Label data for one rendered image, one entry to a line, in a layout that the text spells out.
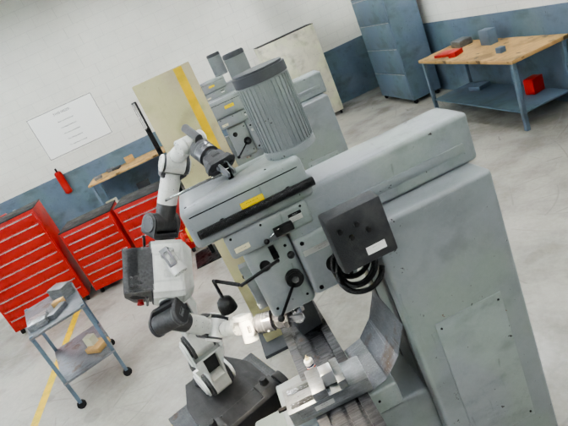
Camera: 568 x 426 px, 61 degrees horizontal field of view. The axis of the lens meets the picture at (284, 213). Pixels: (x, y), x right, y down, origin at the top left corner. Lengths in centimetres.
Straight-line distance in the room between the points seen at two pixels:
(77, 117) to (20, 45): 164
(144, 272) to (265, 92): 96
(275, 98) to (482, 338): 129
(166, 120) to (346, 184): 195
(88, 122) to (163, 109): 753
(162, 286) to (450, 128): 133
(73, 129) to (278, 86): 950
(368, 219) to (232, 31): 945
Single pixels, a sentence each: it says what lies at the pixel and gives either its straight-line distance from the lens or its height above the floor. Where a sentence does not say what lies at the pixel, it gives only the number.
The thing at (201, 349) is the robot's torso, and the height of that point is 100.
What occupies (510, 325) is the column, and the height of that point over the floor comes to 86.
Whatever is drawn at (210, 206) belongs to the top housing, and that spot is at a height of 186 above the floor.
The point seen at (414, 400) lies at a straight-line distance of 233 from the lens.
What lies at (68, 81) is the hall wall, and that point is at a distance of 1096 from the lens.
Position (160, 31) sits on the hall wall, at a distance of 1077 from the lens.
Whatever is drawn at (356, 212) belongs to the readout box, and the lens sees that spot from 156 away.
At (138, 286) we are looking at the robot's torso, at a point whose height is 159.
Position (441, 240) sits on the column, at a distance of 191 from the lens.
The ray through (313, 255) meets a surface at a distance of 185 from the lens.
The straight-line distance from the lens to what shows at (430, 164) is 193.
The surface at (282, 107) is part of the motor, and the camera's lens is 171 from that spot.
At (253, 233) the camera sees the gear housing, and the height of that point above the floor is 170.
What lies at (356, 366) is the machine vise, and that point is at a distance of 212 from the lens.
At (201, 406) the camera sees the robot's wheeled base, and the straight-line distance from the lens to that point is 307.
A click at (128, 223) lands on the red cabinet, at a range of 665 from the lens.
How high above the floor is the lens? 235
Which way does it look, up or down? 21 degrees down
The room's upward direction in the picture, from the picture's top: 25 degrees counter-clockwise
